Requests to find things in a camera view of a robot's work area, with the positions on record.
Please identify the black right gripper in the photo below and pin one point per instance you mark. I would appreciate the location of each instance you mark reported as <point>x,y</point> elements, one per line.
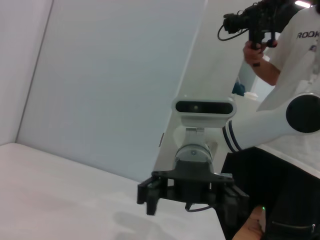
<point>191,180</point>

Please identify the black video camera rig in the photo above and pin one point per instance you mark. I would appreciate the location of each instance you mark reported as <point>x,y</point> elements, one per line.
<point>260,15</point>

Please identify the bystander bare forearm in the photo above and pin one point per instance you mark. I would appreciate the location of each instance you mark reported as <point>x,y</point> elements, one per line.
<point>268,72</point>

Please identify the bare forearm with mark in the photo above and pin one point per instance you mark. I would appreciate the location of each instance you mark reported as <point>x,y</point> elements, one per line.
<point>251,226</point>

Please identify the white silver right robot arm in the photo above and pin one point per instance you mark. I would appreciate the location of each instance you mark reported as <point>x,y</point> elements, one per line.
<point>262,125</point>

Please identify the bystander bare hand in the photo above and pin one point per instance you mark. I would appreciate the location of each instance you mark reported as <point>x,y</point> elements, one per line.
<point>253,55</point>

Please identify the dark blue bag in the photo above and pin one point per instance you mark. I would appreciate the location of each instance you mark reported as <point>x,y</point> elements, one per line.
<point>238,88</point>

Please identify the white printed t-shirt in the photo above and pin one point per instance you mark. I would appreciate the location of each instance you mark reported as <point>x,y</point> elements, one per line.
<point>295,62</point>

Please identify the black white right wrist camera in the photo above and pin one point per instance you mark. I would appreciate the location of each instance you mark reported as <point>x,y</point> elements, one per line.
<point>203,107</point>

